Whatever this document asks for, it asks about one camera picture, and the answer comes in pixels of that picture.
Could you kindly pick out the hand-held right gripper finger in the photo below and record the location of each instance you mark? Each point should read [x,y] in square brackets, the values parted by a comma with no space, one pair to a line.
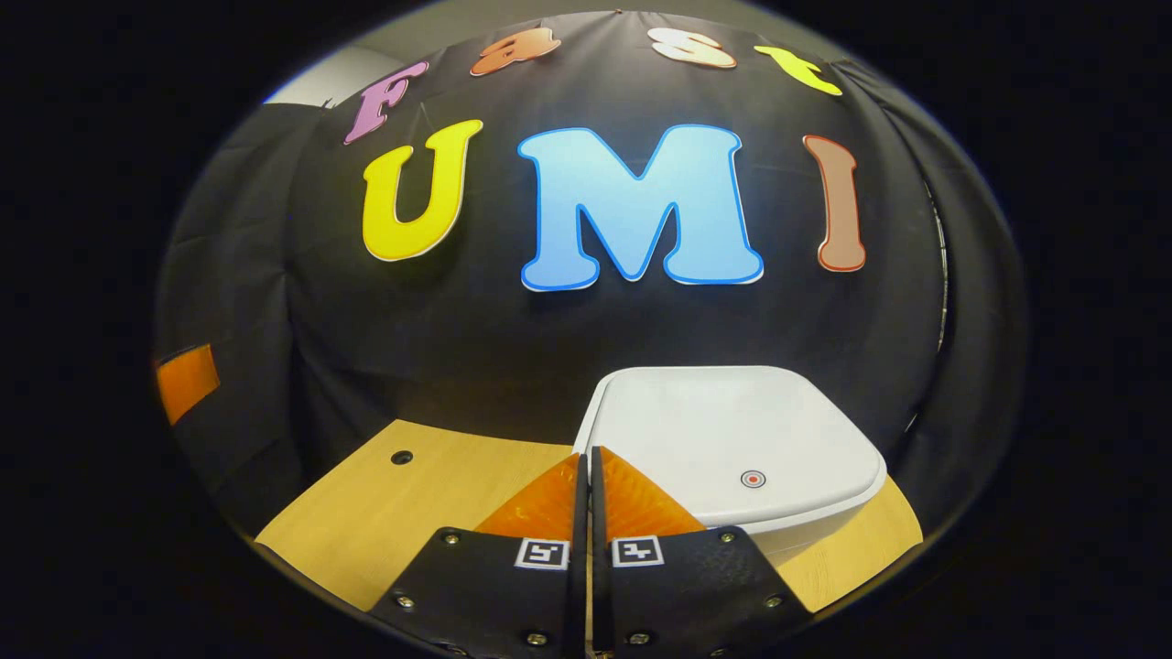
[600,595]
[580,586]

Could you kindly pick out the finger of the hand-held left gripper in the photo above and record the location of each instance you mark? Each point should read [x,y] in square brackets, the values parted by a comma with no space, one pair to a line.
[188,383]

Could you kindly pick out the white desktop garbage bin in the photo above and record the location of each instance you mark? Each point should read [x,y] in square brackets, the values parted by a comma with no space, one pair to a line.
[732,430]

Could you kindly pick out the wooden desktop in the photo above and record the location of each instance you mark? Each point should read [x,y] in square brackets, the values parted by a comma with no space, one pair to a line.
[439,485]

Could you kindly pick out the black backdrop cloth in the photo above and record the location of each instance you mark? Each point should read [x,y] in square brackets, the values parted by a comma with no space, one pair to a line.
[568,339]

